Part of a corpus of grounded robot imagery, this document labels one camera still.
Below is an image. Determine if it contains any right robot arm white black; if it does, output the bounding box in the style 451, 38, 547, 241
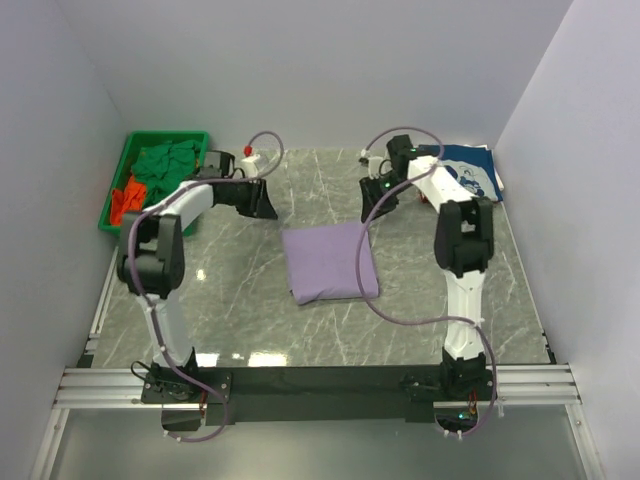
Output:
359, 134, 495, 399

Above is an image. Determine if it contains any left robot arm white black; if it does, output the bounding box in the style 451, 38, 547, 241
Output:
117, 146, 279, 402

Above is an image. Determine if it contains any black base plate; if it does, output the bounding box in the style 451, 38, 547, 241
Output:
141, 365, 494, 426

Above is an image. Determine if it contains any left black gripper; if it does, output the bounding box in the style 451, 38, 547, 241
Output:
222, 176, 279, 220

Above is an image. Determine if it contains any green t shirt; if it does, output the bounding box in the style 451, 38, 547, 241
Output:
131, 140, 202, 207

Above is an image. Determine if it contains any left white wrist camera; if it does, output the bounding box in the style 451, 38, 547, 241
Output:
240, 154, 269, 177

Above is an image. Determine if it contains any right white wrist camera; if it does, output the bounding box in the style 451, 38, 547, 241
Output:
359, 156, 389, 179

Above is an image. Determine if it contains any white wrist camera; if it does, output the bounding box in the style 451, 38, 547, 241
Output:
240, 154, 269, 177
359, 156, 389, 179

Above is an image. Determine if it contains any purple t shirt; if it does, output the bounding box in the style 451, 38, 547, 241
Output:
281, 221, 380, 305

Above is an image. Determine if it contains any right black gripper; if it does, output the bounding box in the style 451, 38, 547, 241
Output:
359, 172, 413, 223

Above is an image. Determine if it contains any navy printed folded t shirt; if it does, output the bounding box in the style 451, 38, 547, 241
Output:
442, 144, 504, 202

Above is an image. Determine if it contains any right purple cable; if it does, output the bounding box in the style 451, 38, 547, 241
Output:
354, 127, 499, 437

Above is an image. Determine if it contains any orange t shirt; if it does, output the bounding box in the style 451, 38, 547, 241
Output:
109, 175, 147, 226

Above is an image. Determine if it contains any green plastic bin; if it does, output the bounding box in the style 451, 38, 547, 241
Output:
98, 130, 209, 236

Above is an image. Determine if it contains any aluminium rail frame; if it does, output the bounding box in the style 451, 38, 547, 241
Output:
29, 294, 606, 480

